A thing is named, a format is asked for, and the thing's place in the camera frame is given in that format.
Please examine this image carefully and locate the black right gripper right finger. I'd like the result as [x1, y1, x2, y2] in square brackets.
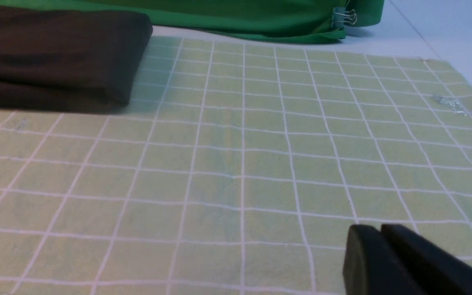
[381, 224, 472, 295]

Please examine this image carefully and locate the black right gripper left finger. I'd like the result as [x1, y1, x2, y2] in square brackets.
[342, 225, 425, 295]

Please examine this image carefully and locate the dark gray long-sleeve shirt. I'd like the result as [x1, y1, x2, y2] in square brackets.
[0, 6, 152, 113]

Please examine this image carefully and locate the light green grid mat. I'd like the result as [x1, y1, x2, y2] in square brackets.
[0, 36, 472, 295]

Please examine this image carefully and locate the clear tape strip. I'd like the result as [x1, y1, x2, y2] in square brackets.
[432, 95, 472, 116]

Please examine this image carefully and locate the green backdrop cloth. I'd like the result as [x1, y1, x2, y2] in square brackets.
[0, 0, 384, 45]

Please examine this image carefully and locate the metal binder clip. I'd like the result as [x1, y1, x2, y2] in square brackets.
[331, 7, 358, 29]

